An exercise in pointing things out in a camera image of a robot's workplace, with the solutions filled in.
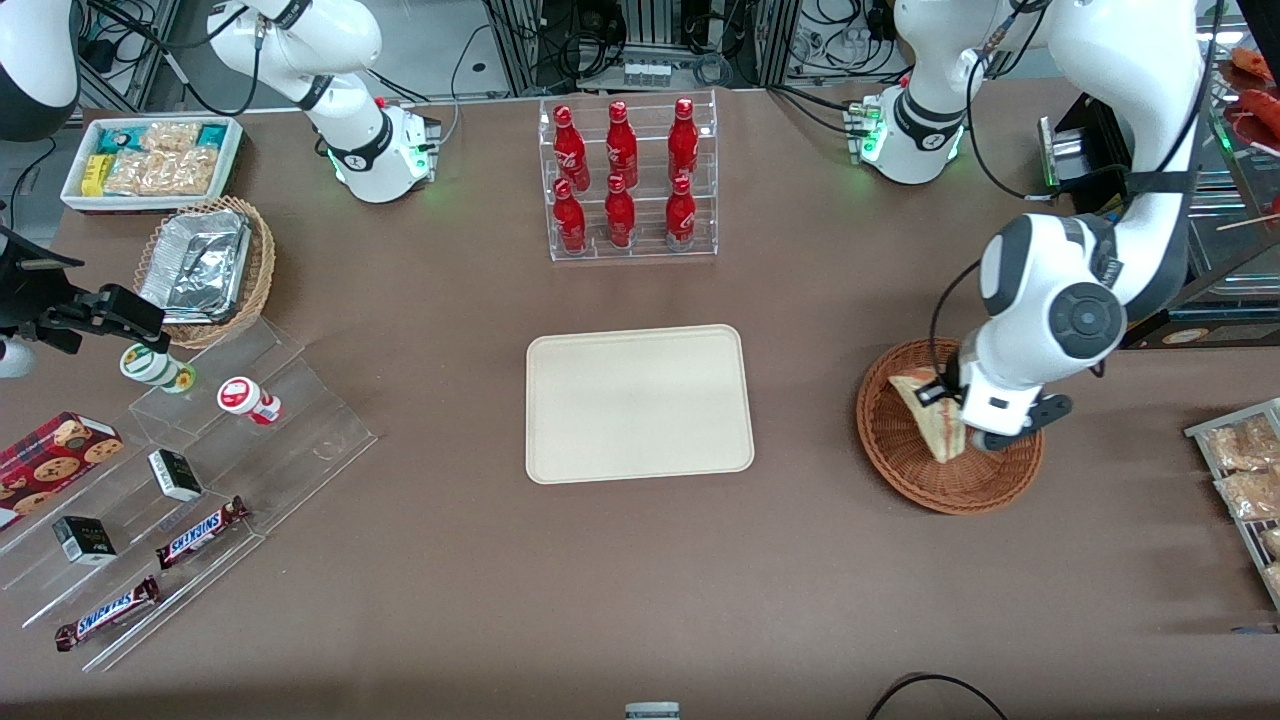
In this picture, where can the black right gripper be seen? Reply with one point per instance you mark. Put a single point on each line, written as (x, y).
(22, 293)

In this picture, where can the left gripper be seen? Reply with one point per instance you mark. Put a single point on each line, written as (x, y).
(946, 388)

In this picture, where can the triangle sandwich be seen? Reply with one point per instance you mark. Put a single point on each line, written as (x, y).
(935, 425)

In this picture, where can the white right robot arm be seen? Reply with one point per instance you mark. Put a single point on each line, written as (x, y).
(350, 150)

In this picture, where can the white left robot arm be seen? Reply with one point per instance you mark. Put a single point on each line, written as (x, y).
(1100, 60)

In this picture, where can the round brown wicker basket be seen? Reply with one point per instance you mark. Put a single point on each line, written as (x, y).
(950, 485)

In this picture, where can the tan wicker basket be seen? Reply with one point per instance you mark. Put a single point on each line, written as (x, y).
(262, 270)

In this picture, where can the grey snack tray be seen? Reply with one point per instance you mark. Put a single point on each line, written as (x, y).
(1200, 432)

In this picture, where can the beige plastic serving tray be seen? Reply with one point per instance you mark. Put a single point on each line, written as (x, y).
(640, 405)

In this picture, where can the green lid yogurt cup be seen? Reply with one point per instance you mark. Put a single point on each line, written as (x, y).
(150, 365)

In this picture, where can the stack of foil trays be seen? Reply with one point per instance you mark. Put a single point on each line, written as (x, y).
(195, 265)

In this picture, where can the white snack bin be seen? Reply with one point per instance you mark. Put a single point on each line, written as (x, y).
(72, 190)

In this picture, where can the yellow snack packet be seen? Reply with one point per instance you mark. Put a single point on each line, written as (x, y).
(95, 175)

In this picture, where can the red lid yogurt cup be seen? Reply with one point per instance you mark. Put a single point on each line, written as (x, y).
(245, 398)

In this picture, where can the small black box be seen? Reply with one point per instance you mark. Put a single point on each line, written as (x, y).
(175, 475)
(85, 540)

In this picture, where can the teal snack packet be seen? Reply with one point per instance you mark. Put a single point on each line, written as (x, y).
(125, 140)

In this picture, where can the red cookie box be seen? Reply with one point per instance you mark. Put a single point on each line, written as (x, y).
(50, 465)

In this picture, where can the clear acrylic stepped display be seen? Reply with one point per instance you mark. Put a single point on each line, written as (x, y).
(300, 440)

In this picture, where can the snickers chocolate bar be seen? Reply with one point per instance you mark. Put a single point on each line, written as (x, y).
(200, 533)
(105, 613)

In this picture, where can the black glass food warmer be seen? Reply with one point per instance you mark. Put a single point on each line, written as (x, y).
(1090, 130)

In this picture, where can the thin wooden skewer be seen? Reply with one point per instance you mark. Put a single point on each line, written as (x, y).
(1250, 222)

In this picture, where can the red cola bottle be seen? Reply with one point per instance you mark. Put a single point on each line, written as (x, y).
(621, 145)
(619, 215)
(684, 140)
(680, 215)
(568, 145)
(569, 220)

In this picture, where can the grey edge clamp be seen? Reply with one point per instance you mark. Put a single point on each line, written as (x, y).
(652, 711)

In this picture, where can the clear acrylic bottle rack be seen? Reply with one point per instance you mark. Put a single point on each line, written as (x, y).
(645, 95)

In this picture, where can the aluminium profile frame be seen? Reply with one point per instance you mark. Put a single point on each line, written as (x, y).
(525, 45)

